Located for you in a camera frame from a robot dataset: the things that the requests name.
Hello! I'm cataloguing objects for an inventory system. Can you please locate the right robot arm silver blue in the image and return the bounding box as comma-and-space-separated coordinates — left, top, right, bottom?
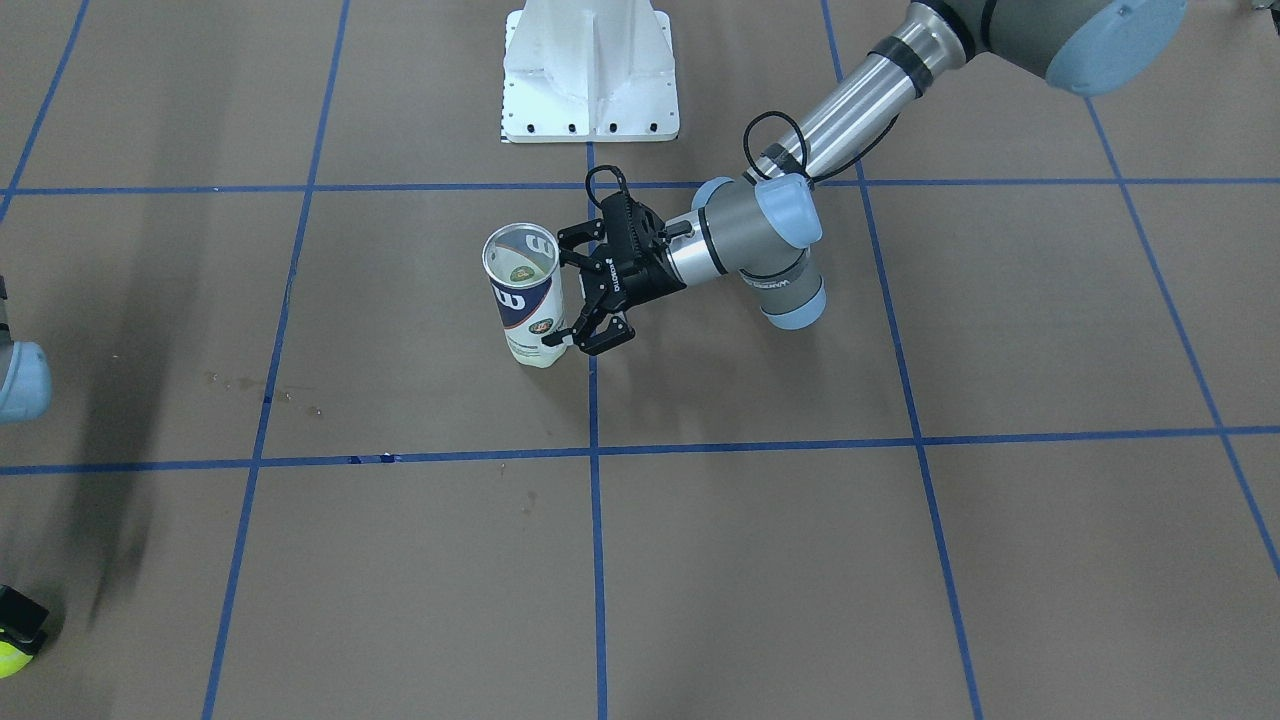
1, 281, 52, 678

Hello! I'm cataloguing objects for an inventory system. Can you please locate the brown paper table mat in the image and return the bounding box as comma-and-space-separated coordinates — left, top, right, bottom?
3, 1, 1279, 719

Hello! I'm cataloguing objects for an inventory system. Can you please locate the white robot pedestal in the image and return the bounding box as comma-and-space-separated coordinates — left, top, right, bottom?
500, 1, 681, 143

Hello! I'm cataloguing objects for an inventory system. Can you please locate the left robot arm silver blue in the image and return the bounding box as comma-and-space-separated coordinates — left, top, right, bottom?
540, 1, 1187, 356

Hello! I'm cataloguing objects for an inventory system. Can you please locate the yellow tennis ball table edge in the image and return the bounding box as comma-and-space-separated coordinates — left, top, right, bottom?
0, 638, 35, 679

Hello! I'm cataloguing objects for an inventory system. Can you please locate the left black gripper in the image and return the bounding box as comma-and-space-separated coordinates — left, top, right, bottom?
541, 193, 687, 357

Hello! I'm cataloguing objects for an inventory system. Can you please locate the clear tennis ball can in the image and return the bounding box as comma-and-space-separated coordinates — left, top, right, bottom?
483, 223, 564, 369

